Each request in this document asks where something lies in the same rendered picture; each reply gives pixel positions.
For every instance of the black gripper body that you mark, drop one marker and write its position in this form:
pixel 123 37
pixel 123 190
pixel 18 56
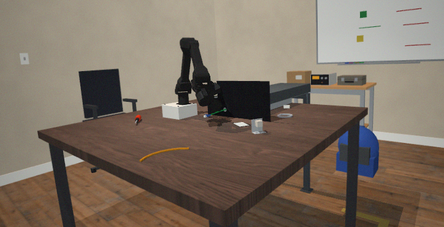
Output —
pixel 215 104

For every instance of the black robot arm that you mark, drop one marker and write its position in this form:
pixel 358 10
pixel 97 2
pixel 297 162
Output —
pixel 190 49

